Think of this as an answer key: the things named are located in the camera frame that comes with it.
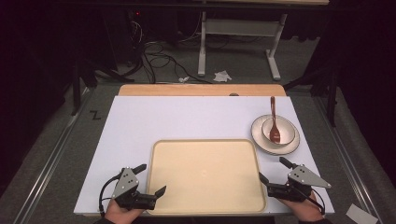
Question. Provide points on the flat white paper sheet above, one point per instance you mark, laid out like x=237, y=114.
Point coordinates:
x=361, y=215

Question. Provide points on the brown wooden spoon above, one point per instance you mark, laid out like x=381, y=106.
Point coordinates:
x=275, y=133

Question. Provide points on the large crumpled white paper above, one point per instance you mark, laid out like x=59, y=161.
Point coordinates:
x=222, y=76

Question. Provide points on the person's right hand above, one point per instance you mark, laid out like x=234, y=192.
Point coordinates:
x=306, y=210

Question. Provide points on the white plate with dark rim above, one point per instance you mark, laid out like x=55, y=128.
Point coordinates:
x=259, y=142

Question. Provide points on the person's left hand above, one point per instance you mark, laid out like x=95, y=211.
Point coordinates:
x=118, y=214

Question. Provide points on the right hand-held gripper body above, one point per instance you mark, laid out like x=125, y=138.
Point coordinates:
x=303, y=179

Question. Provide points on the white metal desk frame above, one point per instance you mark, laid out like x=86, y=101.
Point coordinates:
x=202, y=46

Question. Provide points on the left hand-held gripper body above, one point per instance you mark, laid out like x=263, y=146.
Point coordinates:
x=126, y=183

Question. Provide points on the dark device with red light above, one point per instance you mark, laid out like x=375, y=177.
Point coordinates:
x=137, y=14

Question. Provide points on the small crumpled white paper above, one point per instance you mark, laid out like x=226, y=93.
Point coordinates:
x=183, y=79

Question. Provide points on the black stand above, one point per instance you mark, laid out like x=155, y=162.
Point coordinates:
x=332, y=102
x=75, y=90

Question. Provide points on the white bowl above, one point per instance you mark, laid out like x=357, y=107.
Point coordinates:
x=287, y=130

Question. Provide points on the beige plastic tray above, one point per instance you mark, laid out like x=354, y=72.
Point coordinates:
x=205, y=177

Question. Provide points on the aluminium floor rail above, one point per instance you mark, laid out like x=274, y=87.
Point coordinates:
x=346, y=155
x=53, y=161

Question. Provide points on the white board sheet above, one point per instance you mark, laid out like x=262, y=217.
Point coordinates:
x=186, y=118

